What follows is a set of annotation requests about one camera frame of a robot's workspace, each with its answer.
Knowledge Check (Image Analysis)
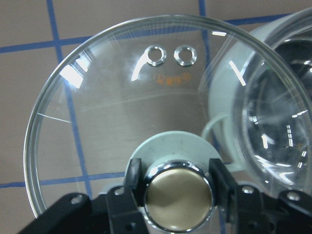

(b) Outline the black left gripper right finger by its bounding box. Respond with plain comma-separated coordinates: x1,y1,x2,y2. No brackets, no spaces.
209,158,266,224

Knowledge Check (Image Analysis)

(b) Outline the glass pot lid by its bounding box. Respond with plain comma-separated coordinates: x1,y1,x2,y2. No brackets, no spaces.
22,15,312,234

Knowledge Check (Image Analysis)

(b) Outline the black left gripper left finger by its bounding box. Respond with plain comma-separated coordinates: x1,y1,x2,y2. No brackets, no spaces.
106,158,146,234

